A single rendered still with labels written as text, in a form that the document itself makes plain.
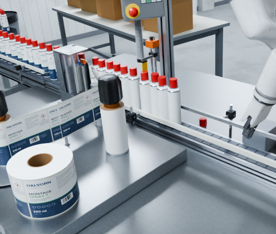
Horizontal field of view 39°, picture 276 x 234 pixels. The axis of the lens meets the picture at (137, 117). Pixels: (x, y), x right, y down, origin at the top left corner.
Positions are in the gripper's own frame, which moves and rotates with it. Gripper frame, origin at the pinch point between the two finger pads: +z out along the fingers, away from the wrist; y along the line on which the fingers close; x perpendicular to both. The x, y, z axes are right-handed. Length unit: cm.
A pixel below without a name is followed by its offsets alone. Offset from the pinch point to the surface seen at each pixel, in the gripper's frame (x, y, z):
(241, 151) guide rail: 2.1, 3.7, 5.8
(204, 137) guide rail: -12.8, 3.7, 11.2
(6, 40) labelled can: -167, 0, 54
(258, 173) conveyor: 11.0, 4.9, 8.0
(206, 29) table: -124, -160, 65
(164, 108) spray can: -35.1, 1.4, 14.5
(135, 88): -53, 1, 17
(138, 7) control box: -64, -4, -16
